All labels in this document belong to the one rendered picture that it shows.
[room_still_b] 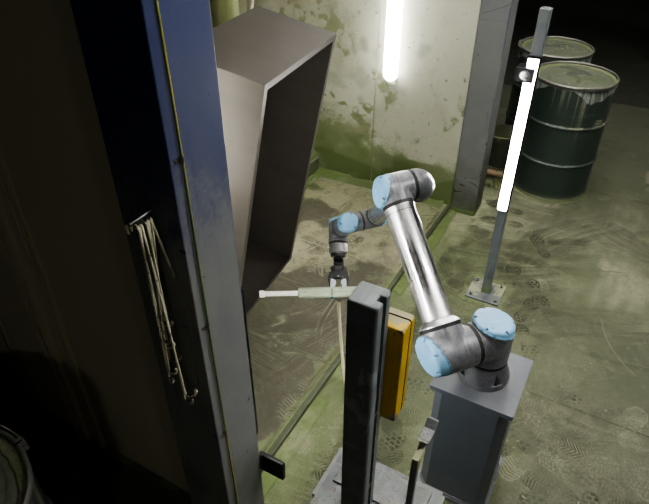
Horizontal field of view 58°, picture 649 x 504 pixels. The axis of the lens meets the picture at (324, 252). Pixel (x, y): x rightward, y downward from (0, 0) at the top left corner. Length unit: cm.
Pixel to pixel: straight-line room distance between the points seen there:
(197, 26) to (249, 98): 77
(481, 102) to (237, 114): 230
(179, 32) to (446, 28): 291
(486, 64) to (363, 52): 85
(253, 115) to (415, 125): 237
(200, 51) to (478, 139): 305
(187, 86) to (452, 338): 123
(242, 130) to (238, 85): 16
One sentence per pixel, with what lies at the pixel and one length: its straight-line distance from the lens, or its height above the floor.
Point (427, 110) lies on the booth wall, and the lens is 414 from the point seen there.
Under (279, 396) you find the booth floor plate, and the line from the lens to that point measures 293.
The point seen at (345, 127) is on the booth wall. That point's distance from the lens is 446.
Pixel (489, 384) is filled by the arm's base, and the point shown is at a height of 68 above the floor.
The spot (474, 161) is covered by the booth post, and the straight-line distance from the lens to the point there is 417.
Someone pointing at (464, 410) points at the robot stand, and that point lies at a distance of 226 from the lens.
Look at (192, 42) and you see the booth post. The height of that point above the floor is 195.
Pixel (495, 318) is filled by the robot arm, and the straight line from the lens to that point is 212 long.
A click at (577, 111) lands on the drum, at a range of 443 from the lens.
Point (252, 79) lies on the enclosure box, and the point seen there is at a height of 164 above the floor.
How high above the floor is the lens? 229
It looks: 36 degrees down
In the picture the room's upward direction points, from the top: straight up
